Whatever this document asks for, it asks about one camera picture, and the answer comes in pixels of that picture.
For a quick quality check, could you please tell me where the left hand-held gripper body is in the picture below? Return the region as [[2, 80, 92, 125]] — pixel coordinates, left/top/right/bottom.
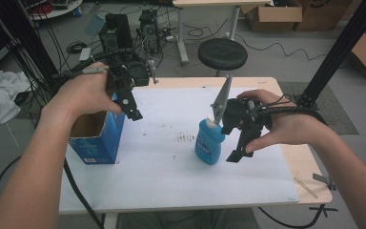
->
[[105, 58, 159, 98]]

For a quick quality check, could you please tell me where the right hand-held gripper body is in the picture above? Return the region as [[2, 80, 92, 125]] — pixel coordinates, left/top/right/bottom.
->
[[210, 73, 272, 153]]

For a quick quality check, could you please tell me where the blue plastic bottle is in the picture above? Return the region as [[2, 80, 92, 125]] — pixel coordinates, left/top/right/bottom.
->
[[193, 115, 227, 166]]

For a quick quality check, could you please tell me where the blue cardboard box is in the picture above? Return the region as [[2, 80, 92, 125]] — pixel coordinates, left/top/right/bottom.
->
[[68, 92, 127, 165]]

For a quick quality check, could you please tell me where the person's left hand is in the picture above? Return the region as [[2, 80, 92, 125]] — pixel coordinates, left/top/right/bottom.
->
[[39, 61, 123, 129]]

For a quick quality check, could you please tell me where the person's right hand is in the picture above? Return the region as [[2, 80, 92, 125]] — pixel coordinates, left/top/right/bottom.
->
[[235, 89, 336, 155]]

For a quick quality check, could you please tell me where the large black computer tower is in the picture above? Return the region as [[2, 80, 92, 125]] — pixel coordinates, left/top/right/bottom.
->
[[98, 12, 133, 53]]

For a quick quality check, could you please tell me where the white power strip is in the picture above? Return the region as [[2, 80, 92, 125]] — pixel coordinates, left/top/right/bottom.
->
[[78, 47, 92, 62]]

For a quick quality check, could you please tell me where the slim black computer tower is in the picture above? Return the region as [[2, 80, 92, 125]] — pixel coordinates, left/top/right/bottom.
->
[[137, 9, 162, 55]]

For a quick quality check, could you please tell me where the white table mat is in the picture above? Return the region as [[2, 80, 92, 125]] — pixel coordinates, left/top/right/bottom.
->
[[58, 87, 300, 214]]

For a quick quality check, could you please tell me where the black round stool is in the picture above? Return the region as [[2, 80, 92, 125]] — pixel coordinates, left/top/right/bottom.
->
[[197, 37, 249, 77]]

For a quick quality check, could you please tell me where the wooden stick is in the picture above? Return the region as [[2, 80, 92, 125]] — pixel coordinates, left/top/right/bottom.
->
[[293, 177, 319, 200]]

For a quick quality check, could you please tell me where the grey metal clamp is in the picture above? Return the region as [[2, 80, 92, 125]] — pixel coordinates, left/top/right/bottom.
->
[[312, 173, 337, 192]]

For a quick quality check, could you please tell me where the dark floor mat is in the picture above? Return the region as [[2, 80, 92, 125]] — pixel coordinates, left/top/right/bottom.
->
[[278, 81, 360, 135]]

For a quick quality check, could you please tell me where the round white table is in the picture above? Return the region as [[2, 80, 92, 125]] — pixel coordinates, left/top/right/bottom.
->
[[18, 0, 84, 21]]

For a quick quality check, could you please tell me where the open brown cardboard box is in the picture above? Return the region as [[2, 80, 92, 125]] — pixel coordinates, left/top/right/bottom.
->
[[240, 0, 303, 32]]

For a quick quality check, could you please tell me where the white desk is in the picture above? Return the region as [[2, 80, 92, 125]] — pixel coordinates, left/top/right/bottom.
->
[[172, 0, 275, 65]]

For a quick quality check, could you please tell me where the closed brown cardboard box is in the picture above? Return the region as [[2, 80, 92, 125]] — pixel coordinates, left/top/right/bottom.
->
[[294, 0, 355, 32]]

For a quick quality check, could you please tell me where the white cloth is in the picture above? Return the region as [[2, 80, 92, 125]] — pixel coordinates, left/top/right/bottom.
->
[[0, 69, 32, 128]]

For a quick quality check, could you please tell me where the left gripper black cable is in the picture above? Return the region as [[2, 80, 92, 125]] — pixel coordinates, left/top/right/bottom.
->
[[51, 47, 137, 80]]

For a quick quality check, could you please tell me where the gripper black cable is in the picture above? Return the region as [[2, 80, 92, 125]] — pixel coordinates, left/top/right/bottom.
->
[[253, 94, 329, 126], [51, 47, 137, 80]]

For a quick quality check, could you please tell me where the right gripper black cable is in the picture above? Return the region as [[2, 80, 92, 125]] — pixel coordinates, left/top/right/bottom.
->
[[253, 94, 329, 126]]

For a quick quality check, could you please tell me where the coiled black cable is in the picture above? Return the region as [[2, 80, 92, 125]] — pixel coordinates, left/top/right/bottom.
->
[[66, 40, 88, 55]]

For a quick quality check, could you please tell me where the black cable under table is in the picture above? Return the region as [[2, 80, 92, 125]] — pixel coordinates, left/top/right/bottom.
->
[[257, 203, 339, 229]]

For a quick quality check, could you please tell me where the black floor cable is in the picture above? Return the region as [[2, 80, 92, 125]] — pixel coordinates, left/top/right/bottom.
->
[[0, 154, 107, 229]]

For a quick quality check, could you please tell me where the black metal stand post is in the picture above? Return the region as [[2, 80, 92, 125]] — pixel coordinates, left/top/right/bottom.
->
[[295, 0, 366, 110]]

